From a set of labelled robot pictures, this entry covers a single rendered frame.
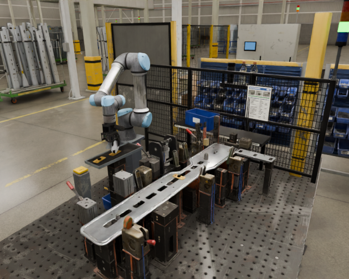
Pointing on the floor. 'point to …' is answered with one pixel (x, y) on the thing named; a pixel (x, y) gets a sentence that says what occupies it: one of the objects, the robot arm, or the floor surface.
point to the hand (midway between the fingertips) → (114, 150)
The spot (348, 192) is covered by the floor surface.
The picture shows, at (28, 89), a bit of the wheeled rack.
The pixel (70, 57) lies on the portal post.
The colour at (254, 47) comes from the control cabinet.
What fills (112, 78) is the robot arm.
